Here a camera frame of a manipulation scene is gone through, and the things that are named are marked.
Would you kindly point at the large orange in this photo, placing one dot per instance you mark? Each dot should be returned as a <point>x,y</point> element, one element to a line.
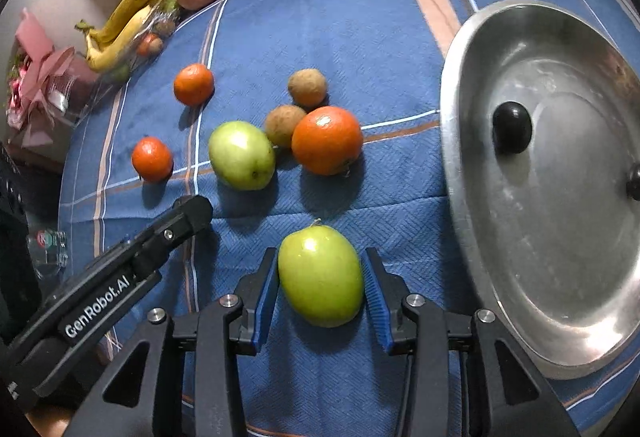
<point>327,140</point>

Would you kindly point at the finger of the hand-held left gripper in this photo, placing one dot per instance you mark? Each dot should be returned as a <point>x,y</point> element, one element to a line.
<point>185,219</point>

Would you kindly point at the small tangerine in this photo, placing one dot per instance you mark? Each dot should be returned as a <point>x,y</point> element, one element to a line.
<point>193,84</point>
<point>152,159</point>

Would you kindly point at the small orange fruit in box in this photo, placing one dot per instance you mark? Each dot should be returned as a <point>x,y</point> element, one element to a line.
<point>148,44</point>

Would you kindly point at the clear plastic bottle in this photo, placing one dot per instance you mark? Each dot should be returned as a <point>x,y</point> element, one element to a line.
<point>47,247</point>

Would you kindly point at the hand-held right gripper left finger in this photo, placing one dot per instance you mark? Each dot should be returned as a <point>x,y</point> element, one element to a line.
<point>265,302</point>

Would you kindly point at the black plum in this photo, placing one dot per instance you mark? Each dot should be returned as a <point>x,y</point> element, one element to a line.
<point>634,182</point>
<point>511,127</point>

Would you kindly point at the small brown round fruit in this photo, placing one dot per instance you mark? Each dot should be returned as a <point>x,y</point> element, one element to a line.
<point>307,88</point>
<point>282,127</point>

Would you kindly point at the round steel plate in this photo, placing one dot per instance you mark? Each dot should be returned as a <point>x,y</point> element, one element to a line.
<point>550,242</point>

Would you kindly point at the green apple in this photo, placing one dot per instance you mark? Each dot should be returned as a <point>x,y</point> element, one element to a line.
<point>320,276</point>
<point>242,155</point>

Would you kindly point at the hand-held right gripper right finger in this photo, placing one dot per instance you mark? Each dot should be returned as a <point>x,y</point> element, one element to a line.
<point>377,302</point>

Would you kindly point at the clear plastic fruit box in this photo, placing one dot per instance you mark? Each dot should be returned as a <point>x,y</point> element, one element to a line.
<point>155,24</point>

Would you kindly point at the yellow banana bunch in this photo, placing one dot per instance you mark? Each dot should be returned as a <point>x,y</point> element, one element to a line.
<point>125,14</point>

